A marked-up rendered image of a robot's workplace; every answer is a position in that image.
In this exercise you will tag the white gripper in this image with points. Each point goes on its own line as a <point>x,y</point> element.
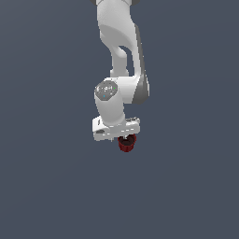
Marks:
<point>115,129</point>

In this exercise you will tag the dark red ribbed cup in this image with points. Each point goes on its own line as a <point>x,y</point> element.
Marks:
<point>127,145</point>

